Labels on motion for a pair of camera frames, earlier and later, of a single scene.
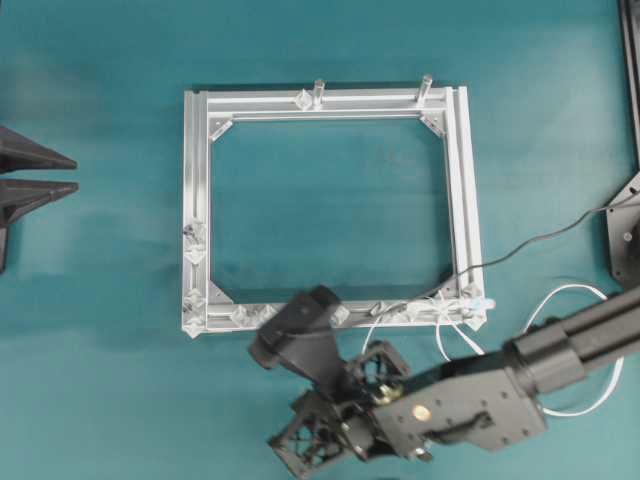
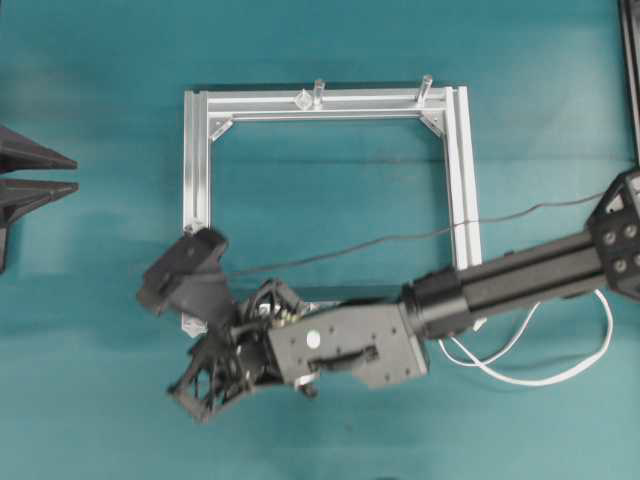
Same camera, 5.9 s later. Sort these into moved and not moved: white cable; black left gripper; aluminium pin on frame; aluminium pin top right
Moved: white cable; black left gripper
Not moved: aluminium pin top right; aluminium pin on frame
